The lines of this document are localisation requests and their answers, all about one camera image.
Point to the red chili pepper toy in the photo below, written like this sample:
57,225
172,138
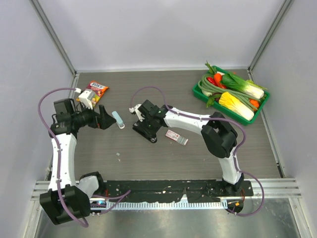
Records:
212,81

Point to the red staple box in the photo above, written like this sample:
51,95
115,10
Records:
176,137

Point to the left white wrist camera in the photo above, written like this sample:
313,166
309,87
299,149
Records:
86,97

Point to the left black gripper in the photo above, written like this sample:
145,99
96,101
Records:
96,122

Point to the orange candy bag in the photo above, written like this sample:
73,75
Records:
98,90

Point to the white slotted cable duct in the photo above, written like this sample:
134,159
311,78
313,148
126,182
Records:
182,205

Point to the small orange carrot toy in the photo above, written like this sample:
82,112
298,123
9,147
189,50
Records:
255,103

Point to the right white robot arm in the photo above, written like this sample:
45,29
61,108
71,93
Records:
219,136

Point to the black large stapler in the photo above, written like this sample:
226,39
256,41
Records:
145,134

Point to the light blue small stapler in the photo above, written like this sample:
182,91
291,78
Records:
119,120

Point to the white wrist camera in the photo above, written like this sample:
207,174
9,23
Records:
135,110
86,97

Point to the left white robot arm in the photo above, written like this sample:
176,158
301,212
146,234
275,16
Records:
66,199

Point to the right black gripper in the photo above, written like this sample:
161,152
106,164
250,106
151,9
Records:
143,123

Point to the green bok choy toy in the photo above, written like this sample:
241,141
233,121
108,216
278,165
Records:
238,84

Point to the yellow napa cabbage toy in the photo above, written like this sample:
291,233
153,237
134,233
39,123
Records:
232,103

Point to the green long beans toy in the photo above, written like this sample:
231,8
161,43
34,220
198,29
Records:
208,87

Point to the green plastic tray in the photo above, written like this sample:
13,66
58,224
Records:
212,100

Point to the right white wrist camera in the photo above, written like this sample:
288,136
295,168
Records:
135,110

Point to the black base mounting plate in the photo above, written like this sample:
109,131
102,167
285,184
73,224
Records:
168,191

